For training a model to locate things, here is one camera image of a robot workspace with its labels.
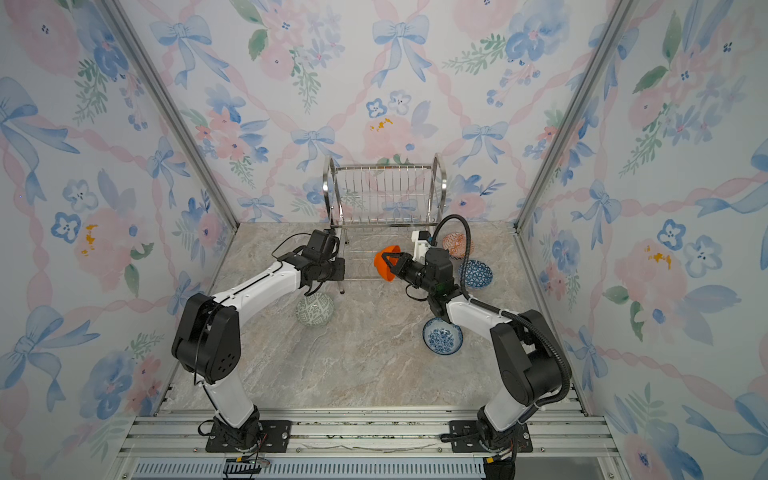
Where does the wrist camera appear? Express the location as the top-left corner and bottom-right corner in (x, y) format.
(411, 230), (432, 263)
(302, 229), (339, 263)

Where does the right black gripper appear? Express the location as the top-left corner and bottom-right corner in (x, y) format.
(382, 253), (438, 299)

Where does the aluminium mounting rail frame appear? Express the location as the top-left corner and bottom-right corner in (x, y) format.
(109, 397), (629, 479)

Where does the green patterned ceramic bowl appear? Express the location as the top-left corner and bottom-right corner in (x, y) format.
(295, 293), (335, 327)

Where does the blue floral ceramic bowl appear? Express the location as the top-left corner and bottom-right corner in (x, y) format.
(422, 317), (463, 356)

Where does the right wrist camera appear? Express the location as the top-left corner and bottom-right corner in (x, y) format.
(411, 230), (432, 263)

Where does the red patterned ceramic bowl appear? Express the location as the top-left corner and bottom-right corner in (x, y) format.
(442, 232), (467, 260)

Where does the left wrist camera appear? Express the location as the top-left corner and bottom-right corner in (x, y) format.
(302, 229), (339, 263)

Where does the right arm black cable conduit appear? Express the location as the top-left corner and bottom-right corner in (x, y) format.
(431, 214), (572, 409)

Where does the steel two-tier dish rack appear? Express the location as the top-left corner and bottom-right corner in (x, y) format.
(322, 153), (448, 286)

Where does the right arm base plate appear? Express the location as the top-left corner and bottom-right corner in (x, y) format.
(440, 420), (533, 455)

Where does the blue triangle patterned bowl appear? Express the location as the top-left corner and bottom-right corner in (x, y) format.
(464, 259), (494, 289)

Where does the orange plastic bowl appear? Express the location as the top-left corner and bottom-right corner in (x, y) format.
(374, 245), (401, 282)

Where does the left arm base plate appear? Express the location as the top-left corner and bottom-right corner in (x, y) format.
(203, 418), (293, 454)

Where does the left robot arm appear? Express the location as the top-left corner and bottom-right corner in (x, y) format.
(171, 253), (345, 452)

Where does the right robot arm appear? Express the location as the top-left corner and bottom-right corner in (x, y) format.
(375, 247), (572, 452)

